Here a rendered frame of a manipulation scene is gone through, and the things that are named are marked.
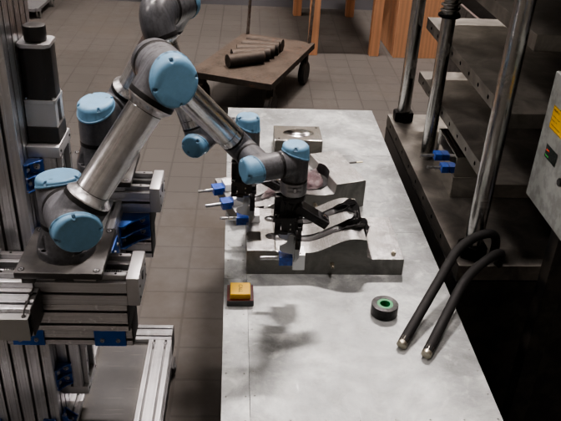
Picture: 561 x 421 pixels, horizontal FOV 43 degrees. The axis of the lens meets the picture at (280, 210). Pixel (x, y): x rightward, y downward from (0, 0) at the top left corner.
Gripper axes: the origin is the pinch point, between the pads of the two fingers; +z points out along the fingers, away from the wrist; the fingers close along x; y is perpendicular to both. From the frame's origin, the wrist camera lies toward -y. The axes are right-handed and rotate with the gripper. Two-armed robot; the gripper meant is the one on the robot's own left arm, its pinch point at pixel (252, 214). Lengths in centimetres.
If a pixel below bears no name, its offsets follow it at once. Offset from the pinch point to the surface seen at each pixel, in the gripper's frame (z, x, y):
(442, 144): -1, -55, -78
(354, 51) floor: 91, -462, -110
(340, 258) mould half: 4.4, 19.1, -27.4
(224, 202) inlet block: 3.7, -14.2, 9.5
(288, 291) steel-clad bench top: 10.6, 27.9, -10.8
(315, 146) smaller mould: 6, -67, -28
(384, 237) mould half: 4.6, 6.4, -43.8
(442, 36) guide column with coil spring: -42, -68, -75
